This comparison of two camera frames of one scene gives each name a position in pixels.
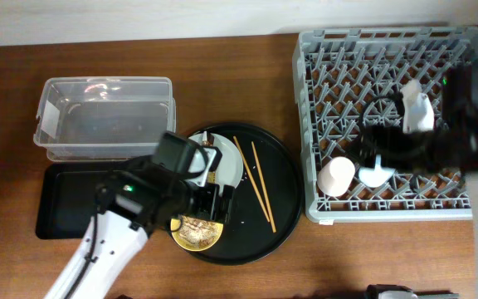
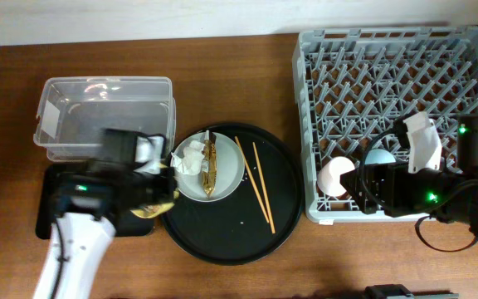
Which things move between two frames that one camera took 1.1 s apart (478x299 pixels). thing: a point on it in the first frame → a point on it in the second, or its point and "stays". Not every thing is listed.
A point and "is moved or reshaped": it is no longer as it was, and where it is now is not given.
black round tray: [268, 198] stays
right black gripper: [391, 135] → [392, 174]
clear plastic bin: [104, 118] stays
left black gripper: [208, 208] → [171, 178]
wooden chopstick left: [251, 178] stays
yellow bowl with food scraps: [196, 234] is moved or reshaped
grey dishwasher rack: [337, 73] stays
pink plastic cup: [336, 176] stays
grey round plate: [231, 167] stays
